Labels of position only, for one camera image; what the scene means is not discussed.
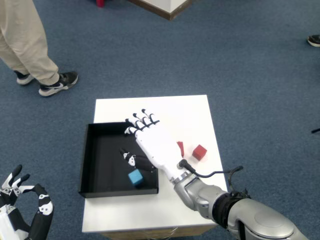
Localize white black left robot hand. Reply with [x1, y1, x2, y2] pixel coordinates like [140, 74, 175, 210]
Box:
[0, 164, 54, 240]

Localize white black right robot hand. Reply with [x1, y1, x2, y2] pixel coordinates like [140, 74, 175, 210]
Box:
[119, 108, 191, 183]

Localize blue foam cube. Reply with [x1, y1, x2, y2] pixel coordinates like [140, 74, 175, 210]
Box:
[127, 168, 144, 188]

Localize plain red foam cube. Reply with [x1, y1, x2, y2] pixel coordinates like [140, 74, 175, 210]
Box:
[192, 144, 208, 161]

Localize black open box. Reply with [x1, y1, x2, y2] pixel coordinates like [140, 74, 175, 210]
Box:
[78, 121, 161, 199]

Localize red block with round hole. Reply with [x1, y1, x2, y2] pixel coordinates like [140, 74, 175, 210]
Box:
[176, 141, 186, 158]

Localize white square table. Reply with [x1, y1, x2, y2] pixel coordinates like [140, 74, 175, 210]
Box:
[81, 94, 229, 240]

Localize black white sneaker with swoosh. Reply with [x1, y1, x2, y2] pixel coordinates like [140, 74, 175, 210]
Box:
[38, 71, 79, 97]

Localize white panel with brown edge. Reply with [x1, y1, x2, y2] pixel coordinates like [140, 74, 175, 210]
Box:
[127, 0, 194, 21]

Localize beige trousers of person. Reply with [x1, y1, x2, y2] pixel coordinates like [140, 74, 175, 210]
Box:
[0, 0, 60, 86]

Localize black shoe with white sole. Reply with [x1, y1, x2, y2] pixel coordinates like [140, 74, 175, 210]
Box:
[307, 34, 320, 48]

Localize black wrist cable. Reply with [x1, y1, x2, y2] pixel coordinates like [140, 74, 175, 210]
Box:
[176, 159, 250, 198]

